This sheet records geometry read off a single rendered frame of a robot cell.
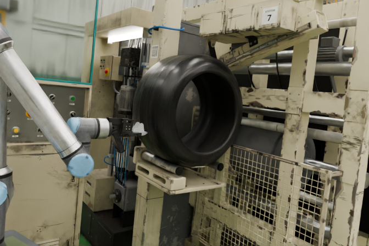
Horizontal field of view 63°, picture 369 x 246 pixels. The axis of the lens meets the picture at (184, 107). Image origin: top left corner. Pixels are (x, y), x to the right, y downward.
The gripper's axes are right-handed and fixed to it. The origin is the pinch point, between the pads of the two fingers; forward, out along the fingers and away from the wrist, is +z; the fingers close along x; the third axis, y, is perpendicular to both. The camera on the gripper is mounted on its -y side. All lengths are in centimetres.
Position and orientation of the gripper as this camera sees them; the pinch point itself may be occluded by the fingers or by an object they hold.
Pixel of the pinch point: (144, 133)
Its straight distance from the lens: 149.2
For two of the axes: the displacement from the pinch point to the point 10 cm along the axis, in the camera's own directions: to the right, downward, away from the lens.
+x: -6.0, -1.0, 7.9
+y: 1.1, -9.9, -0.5
